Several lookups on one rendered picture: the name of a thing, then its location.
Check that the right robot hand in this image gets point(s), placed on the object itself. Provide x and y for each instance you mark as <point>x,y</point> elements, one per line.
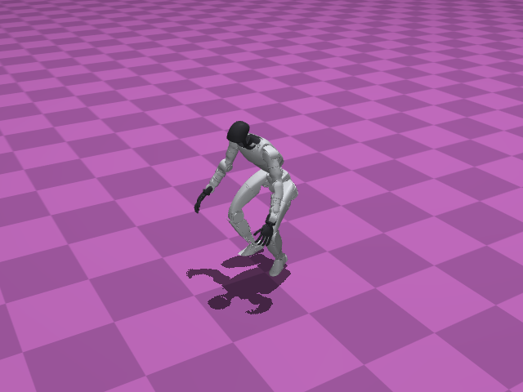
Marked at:
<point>205,192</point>

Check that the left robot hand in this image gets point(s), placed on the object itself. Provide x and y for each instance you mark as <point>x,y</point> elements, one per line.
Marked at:
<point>266,231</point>

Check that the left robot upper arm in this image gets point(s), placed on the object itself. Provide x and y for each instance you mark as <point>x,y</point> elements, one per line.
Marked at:
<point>271,157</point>

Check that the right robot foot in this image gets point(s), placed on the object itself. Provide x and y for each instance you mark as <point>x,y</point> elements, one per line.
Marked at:
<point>250,251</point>

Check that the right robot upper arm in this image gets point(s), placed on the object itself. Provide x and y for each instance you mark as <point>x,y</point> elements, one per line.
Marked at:
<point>226,164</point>

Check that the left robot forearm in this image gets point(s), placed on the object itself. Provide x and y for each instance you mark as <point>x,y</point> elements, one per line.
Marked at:
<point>275,202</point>

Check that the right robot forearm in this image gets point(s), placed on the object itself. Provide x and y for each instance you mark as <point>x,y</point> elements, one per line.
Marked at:
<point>216,178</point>

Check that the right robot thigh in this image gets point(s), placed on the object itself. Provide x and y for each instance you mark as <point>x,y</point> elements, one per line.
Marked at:
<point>246,193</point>

